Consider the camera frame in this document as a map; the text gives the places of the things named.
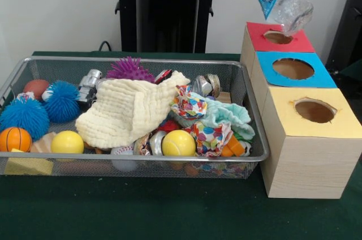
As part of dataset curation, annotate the yellow tennis ball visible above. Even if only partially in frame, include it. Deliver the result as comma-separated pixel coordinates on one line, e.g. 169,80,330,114
161,130,197,157

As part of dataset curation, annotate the blue label clear plastic bottle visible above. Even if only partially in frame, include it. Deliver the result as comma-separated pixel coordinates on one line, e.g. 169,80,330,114
248,0,314,37

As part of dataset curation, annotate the colourful patterned cloth wad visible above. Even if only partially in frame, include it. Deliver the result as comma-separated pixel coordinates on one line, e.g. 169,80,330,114
169,84,209,118

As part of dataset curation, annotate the mint waffle cloth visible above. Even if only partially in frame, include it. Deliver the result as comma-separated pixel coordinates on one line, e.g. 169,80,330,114
176,92,256,141

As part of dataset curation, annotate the purple spiky ball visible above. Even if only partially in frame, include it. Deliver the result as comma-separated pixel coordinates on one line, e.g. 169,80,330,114
106,56,156,84

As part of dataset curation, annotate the black looped cable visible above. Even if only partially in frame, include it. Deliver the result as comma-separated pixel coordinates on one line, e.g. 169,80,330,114
98,41,114,52

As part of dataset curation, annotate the cream waffle cloth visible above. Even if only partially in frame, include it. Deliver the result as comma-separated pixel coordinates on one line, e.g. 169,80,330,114
75,70,191,150

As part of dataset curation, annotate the shallow wire mesh bin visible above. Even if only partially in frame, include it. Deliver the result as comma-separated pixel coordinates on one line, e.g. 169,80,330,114
0,55,269,180

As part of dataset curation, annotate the white baseball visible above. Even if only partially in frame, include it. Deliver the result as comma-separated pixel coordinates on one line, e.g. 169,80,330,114
110,145,137,172

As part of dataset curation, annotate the smooth yellow ball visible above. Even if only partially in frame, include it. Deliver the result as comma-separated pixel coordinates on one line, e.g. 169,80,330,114
50,131,85,155

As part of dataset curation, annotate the black upright panel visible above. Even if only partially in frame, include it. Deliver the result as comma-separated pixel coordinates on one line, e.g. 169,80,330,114
325,0,362,67

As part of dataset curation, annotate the dark green table cloth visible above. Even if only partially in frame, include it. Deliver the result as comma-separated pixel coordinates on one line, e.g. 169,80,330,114
337,59,362,88
0,50,362,240

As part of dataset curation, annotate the wooden three-hole box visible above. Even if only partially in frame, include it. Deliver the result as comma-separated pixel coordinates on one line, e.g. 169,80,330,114
240,21,362,200

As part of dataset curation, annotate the small orange basketball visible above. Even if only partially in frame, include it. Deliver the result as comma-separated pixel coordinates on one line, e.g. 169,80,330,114
0,127,33,152

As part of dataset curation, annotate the large blue spiky ball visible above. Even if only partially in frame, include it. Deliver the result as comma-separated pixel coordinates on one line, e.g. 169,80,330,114
0,97,51,142

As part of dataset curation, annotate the reddish brown ball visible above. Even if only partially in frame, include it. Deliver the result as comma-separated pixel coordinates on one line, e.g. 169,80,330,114
23,79,51,101

